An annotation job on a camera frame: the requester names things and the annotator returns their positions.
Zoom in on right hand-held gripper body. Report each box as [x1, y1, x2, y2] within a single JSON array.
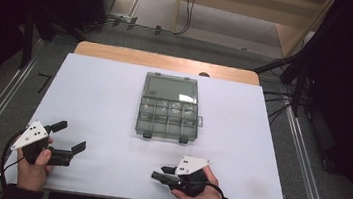
[[168, 153, 213, 199]]

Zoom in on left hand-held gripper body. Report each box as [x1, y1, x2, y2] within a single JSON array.
[[8, 116, 78, 170]]

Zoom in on grey translucent plastic compartment box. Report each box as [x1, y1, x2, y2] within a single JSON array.
[[133, 70, 209, 147]]

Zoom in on person's left hand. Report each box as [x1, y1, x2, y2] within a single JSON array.
[[12, 133, 56, 194]]

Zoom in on white table cover sheet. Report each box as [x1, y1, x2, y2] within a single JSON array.
[[0, 45, 303, 199]]

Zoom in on black metal stand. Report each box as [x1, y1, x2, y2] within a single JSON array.
[[16, 3, 60, 73], [248, 42, 314, 119]]

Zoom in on light wooden shelf unit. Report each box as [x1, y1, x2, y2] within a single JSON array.
[[171, 0, 335, 63]]

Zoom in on left hand-held gripper black cable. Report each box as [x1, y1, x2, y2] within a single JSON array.
[[0, 127, 30, 195]]

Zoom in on hand-held gripper black cable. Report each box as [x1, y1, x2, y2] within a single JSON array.
[[202, 180, 234, 199], [0, 127, 30, 195]]

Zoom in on right hand-held gripper black cable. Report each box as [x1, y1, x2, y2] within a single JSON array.
[[202, 180, 234, 199]]

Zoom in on black floor cables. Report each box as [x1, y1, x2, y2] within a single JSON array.
[[257, 88, 295, 129]]

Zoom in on floor power strip with cables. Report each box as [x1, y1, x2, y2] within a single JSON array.
[[82, 10, 167, 43]]

